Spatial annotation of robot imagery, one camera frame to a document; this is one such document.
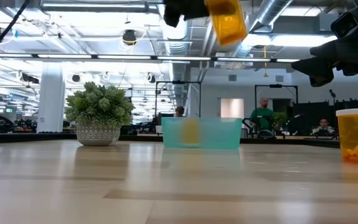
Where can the black stand with round head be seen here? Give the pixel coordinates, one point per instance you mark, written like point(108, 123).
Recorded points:
point(332, 93)

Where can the small green background plant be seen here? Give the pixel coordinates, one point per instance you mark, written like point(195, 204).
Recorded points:
point(279, 117)

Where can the translucent teal plastic basket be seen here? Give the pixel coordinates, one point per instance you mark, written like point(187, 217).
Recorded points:
point(219, 133)

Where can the white square building column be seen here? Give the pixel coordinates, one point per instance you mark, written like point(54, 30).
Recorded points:
point(51, 96)

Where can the green artificial succulent plant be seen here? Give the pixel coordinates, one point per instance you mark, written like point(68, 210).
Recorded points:
point(99, 104)

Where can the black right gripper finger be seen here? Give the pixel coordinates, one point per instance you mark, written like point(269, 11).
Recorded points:
point(319, 70)
point(325, 49)

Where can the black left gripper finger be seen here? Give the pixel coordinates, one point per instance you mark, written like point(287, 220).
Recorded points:
point(173, 12)

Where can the yellow hanging ceiling pendant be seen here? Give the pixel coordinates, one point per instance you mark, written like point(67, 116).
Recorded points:
point(265, 73)

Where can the silver ceiling air duct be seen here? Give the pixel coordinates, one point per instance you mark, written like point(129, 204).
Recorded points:
point(177, 43)
point(269, 12)

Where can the white patterned plant pot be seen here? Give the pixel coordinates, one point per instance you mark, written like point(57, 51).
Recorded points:
point(97, 135)

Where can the person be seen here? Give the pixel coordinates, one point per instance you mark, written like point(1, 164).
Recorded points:
point(261, 118)
point(323, 127)
point(179, 111)

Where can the black partition wall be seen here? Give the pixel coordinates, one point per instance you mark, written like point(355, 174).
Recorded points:
point(309, 115)

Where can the black metal frame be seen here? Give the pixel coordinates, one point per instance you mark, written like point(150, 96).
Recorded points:
point(255, 102)
point(179, 82)

